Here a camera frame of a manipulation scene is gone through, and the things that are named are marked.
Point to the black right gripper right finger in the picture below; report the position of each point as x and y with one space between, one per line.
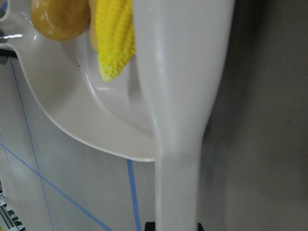
200 227

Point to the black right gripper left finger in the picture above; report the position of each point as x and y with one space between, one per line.
149 226

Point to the beige plastic dustpan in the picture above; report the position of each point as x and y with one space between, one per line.
65 81

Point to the beige hand brush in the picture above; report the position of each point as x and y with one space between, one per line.
181 47

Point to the yellow corn toy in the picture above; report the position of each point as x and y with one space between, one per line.
115 36

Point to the brown potato toy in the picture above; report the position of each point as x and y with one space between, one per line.
60 20

